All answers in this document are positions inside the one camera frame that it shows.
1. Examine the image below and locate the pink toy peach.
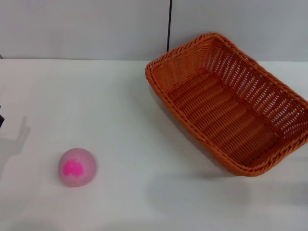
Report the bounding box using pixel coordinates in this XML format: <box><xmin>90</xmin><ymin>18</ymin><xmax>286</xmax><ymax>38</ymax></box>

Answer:
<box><xmin>59</xmin><ymin>147</ymin><xmax>99</xmax><ymax>188</ymax></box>

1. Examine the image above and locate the orange woven wicker basket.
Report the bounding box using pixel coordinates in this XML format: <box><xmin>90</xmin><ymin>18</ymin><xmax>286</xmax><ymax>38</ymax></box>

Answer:
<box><xmin>144</xmin><ymin>32</ymin><xmax>308</xmax><ymax>178</ymax></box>

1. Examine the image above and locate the black vertical wall strip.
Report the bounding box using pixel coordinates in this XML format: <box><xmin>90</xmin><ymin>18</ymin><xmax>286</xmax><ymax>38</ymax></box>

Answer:
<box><xmin>166</xmin><ymin>0</ymin><xmax>173</xmax><ymax>52</ymax></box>

